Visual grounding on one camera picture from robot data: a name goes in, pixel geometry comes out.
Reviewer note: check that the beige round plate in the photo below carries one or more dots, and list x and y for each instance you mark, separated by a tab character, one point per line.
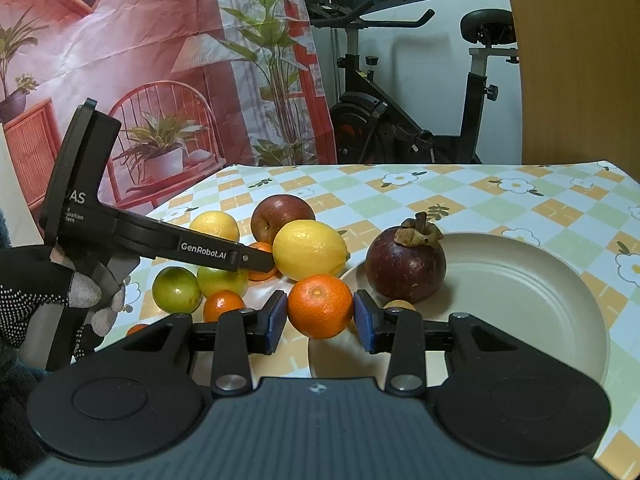
525	300

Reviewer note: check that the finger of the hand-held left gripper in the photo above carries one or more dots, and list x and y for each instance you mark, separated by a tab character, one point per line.
225	255

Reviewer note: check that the red apple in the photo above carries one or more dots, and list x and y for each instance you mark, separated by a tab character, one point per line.
280	215

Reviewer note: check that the black exercise bike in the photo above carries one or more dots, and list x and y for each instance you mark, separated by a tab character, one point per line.
365	110

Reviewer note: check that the large yellow lemon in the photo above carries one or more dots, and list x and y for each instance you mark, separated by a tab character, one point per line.
310	250

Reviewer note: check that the green round fruit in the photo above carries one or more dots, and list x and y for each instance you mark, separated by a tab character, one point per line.
176	290
222	282

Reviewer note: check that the large orange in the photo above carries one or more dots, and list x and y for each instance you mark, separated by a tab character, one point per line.
320	305

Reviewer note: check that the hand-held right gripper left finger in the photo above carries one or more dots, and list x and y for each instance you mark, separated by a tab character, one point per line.
276	322

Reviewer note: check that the checkered floral tablecloth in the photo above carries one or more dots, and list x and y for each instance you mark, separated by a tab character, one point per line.
475	195

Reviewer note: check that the small orange tangerine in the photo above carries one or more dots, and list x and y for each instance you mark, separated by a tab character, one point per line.
262	275
222	306
136	329

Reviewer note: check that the person's left hand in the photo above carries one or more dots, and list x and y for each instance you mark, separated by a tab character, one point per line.
25	280

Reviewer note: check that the wooden door panel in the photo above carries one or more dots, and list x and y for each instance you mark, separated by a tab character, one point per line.
565	85

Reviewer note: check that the small yellow lemon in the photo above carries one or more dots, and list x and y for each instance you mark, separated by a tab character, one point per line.
215	225

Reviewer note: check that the person's left forearm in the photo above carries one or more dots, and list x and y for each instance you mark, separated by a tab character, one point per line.
12	400

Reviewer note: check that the small brown longan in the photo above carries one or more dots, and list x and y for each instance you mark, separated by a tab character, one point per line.
399	305

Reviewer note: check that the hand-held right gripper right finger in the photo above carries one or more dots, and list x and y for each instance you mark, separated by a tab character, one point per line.
364	322

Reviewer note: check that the red printed backdrop cloth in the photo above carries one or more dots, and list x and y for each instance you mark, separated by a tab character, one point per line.
125	35

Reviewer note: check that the dark purple mangosteen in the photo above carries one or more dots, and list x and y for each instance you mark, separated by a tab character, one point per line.
405	265

